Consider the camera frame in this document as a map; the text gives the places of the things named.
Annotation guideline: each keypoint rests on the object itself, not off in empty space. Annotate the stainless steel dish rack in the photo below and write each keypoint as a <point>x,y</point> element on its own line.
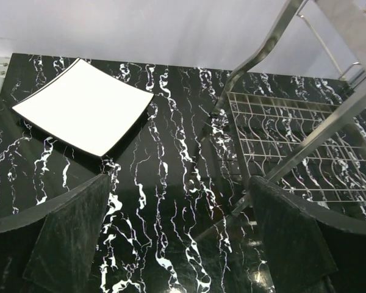
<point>268,134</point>

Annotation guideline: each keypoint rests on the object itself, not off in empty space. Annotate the white square plate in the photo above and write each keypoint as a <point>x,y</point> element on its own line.
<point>85,107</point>

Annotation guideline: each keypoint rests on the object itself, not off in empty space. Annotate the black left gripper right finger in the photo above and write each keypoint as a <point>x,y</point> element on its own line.
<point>308,248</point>

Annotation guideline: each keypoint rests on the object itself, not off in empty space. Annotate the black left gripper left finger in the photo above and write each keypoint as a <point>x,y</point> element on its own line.
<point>50,247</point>

